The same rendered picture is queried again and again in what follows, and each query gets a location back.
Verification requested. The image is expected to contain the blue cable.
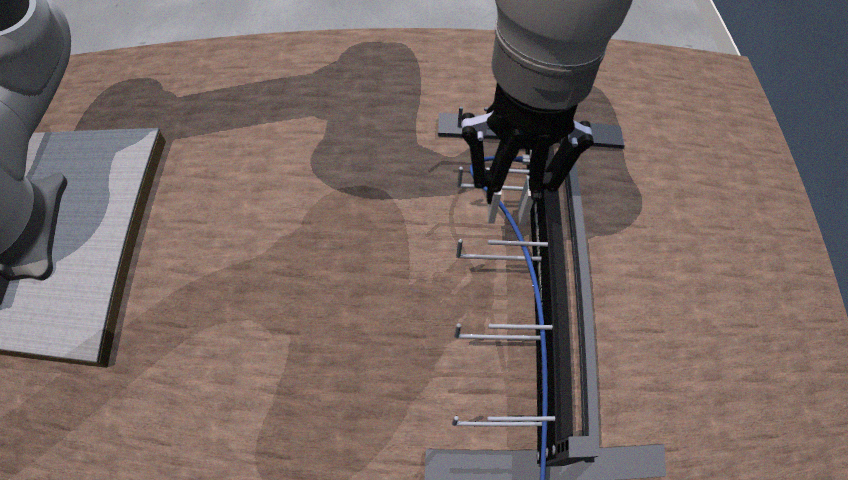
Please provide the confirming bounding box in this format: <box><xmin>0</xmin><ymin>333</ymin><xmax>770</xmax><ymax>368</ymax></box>
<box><xmin>484</xmin><ymin>156</ymin><xmax>548</xmax><ymax>480</ymax></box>

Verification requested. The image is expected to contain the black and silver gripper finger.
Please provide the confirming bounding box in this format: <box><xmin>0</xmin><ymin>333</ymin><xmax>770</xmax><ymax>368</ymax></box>
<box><xmin>518</xmin><ymin>120</ymin><xmax>594</xmax><ymax>225</ymax></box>
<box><xmin>462</xmin><ymin>111</ymin><xmax>525</xmax><ymax>224</ymax></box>

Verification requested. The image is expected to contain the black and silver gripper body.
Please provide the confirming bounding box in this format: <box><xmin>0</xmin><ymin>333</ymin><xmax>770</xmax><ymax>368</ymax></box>
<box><xmin>486</xmin><ymin>83</ymin><xmax>578</xmax><ymax>151</ymax></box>

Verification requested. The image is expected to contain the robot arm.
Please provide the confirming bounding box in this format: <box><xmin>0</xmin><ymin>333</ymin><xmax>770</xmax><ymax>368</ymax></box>
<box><xmin>0</xmin><ymin>0</ymin><xmax>633</xmax><ymax>305</ymax></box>

